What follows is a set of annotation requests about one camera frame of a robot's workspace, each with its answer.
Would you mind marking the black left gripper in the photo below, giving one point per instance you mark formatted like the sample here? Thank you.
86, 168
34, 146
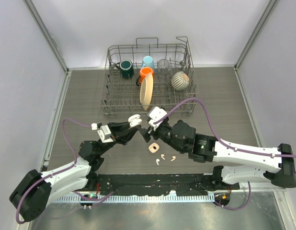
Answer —
121, 137

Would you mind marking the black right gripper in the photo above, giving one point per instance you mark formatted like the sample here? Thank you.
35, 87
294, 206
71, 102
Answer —
146, 134

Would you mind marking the white earbud charging case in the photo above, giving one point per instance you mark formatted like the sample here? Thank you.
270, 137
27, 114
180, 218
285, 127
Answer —
134, 120

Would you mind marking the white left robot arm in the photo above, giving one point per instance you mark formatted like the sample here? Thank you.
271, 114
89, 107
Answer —
39, 189

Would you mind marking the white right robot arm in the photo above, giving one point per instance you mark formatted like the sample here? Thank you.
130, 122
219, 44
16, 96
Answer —
252, 163

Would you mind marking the pink earbud charging case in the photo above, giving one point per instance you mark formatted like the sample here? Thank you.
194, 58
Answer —
154, 147

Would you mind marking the beige plate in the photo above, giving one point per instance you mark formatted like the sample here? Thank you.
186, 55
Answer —
146, 91

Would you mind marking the orange mug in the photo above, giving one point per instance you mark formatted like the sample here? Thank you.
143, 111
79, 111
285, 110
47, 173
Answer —
143, 73

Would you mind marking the striped ceramic bowl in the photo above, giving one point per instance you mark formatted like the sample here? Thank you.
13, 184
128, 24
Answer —
180, 81

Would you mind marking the clear glass cup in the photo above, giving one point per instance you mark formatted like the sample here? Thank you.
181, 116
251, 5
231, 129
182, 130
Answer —
164, 68

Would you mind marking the dark green mug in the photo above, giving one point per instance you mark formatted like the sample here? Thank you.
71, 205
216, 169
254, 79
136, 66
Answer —
126, 68

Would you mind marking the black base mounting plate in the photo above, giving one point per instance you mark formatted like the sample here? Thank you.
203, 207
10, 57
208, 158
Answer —
184, 184

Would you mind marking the light blue mug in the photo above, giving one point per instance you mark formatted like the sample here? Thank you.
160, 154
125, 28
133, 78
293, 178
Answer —
148, 62

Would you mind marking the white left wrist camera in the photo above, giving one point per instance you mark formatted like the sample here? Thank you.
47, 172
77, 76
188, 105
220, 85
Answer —
105, 134

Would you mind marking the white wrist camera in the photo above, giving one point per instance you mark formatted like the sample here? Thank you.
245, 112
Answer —
105, 134
156, 114

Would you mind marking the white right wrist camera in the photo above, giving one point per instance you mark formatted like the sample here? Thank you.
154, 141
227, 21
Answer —
156, 114

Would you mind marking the grey wire dish rack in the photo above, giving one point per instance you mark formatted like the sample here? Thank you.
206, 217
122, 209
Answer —
122, 97

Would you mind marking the white slotted cable duct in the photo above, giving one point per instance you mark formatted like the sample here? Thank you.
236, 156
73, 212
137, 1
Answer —
171, 198

